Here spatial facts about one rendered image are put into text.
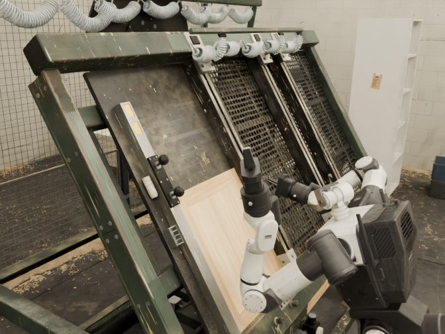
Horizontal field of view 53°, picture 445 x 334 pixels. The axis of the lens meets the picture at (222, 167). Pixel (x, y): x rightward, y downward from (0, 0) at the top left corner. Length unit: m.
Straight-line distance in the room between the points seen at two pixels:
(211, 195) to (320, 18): 5.57
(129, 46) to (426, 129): 5.58
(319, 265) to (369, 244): 0.20
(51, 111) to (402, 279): 1.23
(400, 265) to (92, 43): 1.25
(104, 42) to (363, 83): 4.18
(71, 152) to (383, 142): 4.47
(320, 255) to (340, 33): 5.84
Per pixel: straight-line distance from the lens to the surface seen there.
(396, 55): 5.40
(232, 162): 1.99
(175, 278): 1.65
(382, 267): 1.54
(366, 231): 1.50
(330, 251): 1.39
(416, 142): 6.93
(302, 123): 2.67
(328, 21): 7.10
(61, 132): 1.52
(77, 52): 1.58
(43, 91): 1.56
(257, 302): 1.48
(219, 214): 1.82
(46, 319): 2.10
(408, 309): 1.67
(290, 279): 1.44
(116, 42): 1.72
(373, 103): 5.50
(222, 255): 1.77
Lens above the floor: 1.98
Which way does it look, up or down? 18 degrees down
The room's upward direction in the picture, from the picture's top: 1 degrees clockwise
